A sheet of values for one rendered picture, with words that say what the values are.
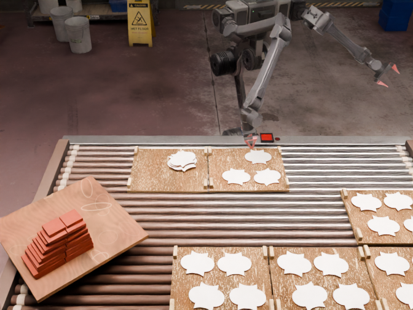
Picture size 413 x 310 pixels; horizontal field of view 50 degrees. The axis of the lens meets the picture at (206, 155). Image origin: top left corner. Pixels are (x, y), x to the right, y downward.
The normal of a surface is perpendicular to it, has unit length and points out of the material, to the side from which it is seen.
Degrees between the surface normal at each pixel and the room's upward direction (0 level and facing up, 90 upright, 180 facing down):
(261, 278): 0
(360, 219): 0
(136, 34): 82
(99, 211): 0
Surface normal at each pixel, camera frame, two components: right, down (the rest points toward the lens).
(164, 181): 0.00, -0.78
